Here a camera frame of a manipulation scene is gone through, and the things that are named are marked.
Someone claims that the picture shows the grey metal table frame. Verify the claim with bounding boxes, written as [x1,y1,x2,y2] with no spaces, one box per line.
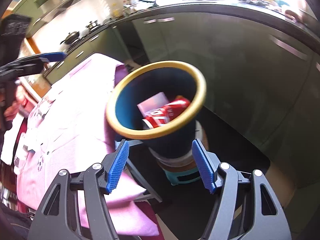
[115,140,163,203]

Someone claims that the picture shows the person's left hand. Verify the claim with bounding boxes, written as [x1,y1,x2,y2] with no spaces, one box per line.
[4,84,27,123]

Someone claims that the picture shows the black wok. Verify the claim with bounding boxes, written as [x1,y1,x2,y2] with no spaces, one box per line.
[60,31,80,45]

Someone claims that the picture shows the dark blue yellow-rimmed bin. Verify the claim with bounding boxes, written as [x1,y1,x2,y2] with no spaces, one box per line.
[105,60,207,159]

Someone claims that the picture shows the silver cardboard box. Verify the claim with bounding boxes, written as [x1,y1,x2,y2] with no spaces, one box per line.
[137,92,168,117]

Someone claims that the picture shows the white plate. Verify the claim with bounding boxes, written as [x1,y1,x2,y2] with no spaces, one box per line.
[155,0,183,7]

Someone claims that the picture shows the crushed red soda can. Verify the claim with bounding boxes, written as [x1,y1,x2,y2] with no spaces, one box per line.
[142,99,192,130]

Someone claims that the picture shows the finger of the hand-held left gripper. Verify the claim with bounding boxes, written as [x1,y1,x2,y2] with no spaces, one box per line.
[4,51,67,79]

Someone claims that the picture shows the black stone countertop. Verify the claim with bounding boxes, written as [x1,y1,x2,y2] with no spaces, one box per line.
[42,0,320,63]

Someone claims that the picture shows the white brown round base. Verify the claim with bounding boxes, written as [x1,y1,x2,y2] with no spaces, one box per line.
[150,120,208,173]

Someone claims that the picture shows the green lower kitchen cabinets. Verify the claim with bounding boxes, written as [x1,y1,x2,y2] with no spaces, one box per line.
[42,12,320,190]

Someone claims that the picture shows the pink cloth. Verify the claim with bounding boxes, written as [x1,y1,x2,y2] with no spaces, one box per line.
[284,9,303,22]

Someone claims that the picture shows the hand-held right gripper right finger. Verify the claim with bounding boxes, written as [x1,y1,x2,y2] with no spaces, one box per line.
[191,139,292,240]

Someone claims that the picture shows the pink floral tablecloth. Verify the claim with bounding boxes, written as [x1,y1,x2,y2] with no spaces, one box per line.
[14,52,163,237]

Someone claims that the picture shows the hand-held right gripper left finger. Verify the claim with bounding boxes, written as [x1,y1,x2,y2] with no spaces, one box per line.
[27,139,130,240]

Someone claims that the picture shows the teal plastic stool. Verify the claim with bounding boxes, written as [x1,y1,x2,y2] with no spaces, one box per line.
[164,166,203,187]

